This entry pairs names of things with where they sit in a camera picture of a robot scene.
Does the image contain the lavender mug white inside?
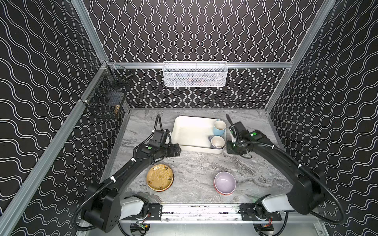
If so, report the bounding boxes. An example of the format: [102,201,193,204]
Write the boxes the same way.
[208,136,226,149]

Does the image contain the lavender bowl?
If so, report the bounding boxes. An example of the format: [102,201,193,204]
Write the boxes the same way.
[213,172,237,196]

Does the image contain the black wire basket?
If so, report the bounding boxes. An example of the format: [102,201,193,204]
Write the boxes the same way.
[81,61,134,121]

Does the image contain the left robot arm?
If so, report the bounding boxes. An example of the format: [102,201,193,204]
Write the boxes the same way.
[71,129,182,233]

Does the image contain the yellow-brown ceramic plate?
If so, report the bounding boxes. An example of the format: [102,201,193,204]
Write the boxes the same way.
[146,164,174,192]

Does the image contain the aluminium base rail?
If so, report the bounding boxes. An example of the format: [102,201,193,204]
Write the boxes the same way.
[76,202,328,236]

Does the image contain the light blue mug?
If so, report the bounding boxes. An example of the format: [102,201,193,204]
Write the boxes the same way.
[213,120,226,136]

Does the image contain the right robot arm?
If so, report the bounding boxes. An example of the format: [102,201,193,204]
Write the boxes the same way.
[226,115,325,218]

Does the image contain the white plastic bin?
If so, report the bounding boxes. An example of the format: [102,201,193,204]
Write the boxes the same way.
[171,116,227,154]

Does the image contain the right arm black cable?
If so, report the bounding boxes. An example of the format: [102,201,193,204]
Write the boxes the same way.
[236,138,347,225]

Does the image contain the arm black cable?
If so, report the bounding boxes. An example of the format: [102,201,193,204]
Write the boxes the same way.
[236,138,347,225]
[70,114,166,231]

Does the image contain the white wire mesh basket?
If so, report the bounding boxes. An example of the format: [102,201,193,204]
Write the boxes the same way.
[162,61,228,87]

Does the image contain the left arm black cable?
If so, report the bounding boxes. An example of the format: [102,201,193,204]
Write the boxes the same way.
[70,114,166,231]

